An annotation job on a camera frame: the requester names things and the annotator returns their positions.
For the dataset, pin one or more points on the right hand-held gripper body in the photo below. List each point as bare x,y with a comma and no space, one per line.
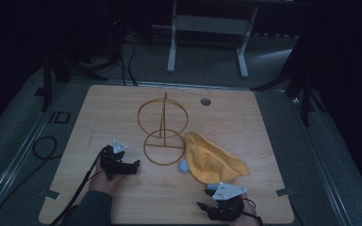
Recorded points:
227,205

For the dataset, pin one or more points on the light blue soft piece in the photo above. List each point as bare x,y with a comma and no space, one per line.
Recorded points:
184,165

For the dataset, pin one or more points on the yellow cloth hat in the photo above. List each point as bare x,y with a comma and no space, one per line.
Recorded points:
212,158

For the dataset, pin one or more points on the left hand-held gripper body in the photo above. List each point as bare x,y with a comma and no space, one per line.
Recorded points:
114,164

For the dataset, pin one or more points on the grey round table grommet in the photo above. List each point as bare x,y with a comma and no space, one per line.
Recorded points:
205,101

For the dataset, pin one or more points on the person's right hand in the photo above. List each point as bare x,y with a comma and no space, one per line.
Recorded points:
248,216

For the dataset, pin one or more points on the white metal desk frame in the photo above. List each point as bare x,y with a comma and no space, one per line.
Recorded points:
212,24

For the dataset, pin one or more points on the grey tape strip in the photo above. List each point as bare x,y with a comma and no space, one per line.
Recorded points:
52,194
284,191

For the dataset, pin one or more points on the black tripod stand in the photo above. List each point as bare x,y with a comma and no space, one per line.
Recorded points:
304,91
48,81

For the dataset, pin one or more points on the person's left hand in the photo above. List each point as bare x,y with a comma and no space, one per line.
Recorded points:
103,185

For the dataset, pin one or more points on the black rectangular floor frame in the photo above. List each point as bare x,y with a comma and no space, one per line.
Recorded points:
59,117

